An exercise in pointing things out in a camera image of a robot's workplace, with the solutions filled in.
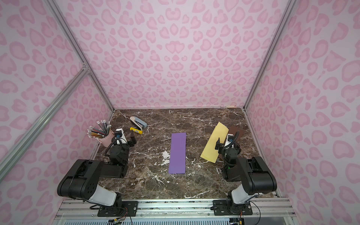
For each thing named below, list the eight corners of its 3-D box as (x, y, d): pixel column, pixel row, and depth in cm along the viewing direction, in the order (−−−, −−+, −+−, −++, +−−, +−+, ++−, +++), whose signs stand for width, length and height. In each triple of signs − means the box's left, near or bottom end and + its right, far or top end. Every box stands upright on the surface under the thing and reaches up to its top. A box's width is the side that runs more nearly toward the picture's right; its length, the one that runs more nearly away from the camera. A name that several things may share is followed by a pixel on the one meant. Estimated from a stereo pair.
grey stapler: (129, 121, 114) (127, 118, 111) (135, 117, 117) (133, 114, 114) (141, 131, 108) (140, 128, 105) (147, 126, 111) (146, 123, 108)
